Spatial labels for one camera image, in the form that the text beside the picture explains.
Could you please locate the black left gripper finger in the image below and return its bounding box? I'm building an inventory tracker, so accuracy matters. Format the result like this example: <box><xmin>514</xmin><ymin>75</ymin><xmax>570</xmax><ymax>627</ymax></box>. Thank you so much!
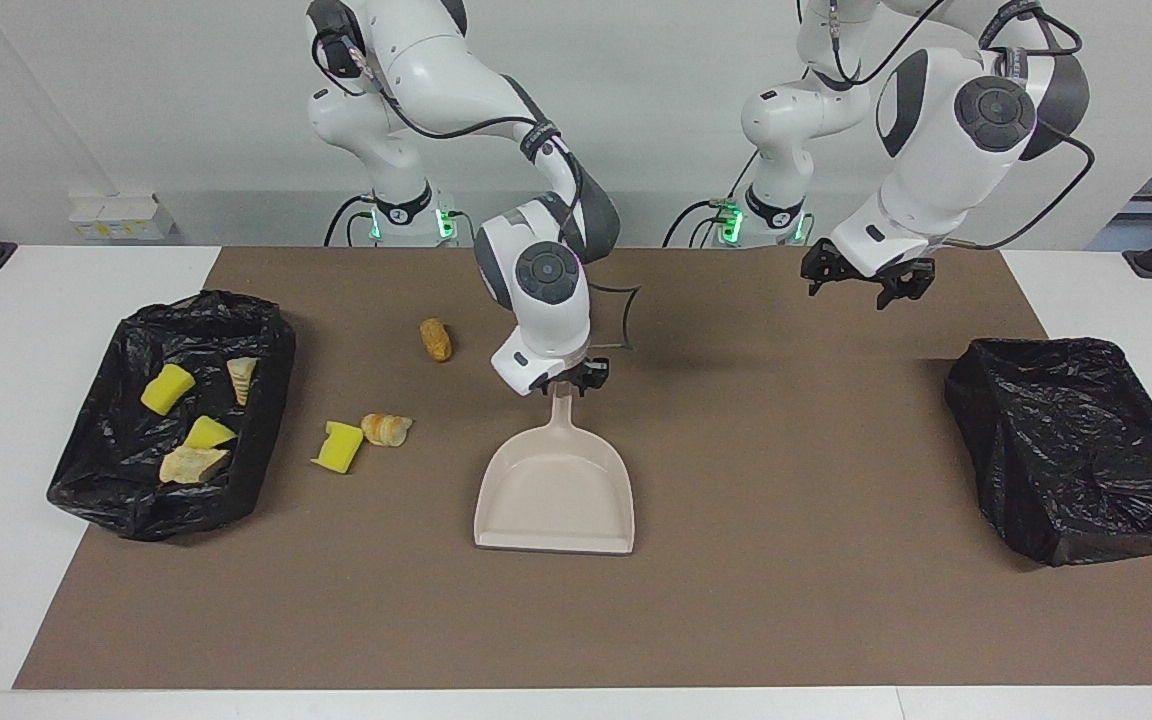
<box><xmin>801</xmin><ymin>239</ymin><xmax>850</xmax><ymax>298</ymax></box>
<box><xmin>877</xmin><ymin>259</ymin><xmax>936</xmax><ymax>311</ymax></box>

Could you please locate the beige plastic dustpan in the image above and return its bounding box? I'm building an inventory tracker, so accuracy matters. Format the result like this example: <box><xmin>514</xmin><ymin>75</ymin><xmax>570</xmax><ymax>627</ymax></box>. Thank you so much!
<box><xmin>473</xmin><ymin>382</ymin><xmax>635</xmax><ymax>556</ymax></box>

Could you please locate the pale bread chunk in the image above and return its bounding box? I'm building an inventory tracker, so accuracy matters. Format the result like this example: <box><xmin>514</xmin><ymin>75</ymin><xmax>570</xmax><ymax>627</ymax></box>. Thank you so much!
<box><xmin>226</xmin><ymin>356</ymin><xmax>260</xmax><ymax>407</ymax></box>
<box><xmin>157</xmin><ymin>444</ymin><xmax>233</xmax><ymax>487</ymax></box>

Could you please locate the small yellow sponge piece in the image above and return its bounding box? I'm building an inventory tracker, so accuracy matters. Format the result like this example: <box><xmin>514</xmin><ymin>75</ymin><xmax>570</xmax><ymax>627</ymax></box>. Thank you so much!
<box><xmin>140</xmin><ymin>363</ymin><xmax>197</xmax><ymax>417</ymax></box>
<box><xmin>183</xmin><ymin>414</ymin><xmax>238</xmax><ymax>452</ymax></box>

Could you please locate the black trash bag bin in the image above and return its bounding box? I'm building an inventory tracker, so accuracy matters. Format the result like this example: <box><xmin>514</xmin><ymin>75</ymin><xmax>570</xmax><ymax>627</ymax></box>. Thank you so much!
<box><xmin>46</xmin><ymin>290</ymin><xmax>297</xmax><ymax>543</ymax></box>
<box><xmin>944</xmin><ymin>337</ymin><xmax>1152</xmax><ymax>568</ymax></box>

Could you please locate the orange white croissant piece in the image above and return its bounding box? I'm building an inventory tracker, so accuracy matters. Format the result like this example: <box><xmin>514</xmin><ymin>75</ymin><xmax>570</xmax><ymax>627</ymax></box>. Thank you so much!
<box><xmin>360</xmin><ymin>413</ymin><xmax>414</xmax><ymax>448</ymax></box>

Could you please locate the large yellow sponge piece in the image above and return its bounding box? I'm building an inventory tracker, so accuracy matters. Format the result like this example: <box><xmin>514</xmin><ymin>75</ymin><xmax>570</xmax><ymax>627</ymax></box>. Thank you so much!
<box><xmin>311</xmin><ymin>421</ymin><xmax>365</xmax><ymax>475</ymax></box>

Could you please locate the brown table mat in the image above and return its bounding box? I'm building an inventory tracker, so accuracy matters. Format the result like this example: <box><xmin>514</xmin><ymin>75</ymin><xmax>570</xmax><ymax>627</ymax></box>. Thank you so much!
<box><xmin>13</xmin><ymin>247</ymin><xmax>1152</xmax><ymax>691</ymax></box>

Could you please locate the black left arm base cable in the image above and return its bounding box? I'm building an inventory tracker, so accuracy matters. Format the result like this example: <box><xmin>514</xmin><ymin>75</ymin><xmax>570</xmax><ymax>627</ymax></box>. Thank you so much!
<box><xmin>663</xmin><ymin>155</ymin><xmax>762</xmax><ymax>248</ymax></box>

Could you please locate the black arm base cable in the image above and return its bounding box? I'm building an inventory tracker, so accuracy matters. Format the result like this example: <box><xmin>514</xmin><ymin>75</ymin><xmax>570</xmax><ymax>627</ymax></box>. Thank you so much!
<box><xmin>663</xmin><ymin>155</ymin><xmax>762</xmax><ymax>248</ymax></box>
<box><xmin>323</xmin><ymin>193</ymin><xmax>379</xmax><ymax>248</ymax></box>

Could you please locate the black right arm base cable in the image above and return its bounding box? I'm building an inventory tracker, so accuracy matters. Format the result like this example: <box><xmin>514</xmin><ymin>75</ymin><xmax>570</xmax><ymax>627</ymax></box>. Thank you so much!
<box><xmin>323</xmin><ymin>193</ymin><xmax>379</xmax><ymax>248</ymax></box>

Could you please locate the white wall socket box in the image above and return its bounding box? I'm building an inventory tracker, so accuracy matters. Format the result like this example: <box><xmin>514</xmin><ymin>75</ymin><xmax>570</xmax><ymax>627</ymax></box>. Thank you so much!
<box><xmin>69</xmin><ymin>194</ymin><xmax>178</xmax><ymax>241</ymax></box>

